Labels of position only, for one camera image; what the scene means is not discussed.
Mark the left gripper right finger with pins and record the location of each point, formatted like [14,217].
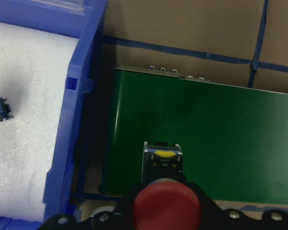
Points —
[212,217]

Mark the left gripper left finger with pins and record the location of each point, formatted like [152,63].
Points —
[65,222]

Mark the red push button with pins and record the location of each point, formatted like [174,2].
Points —
[166,202]

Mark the green conveyor belt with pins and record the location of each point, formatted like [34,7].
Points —
[234,140]

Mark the white foam pad left bin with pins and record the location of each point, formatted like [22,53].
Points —
[33,71]

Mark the left blue plastic bin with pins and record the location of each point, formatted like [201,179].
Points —
[86,26]

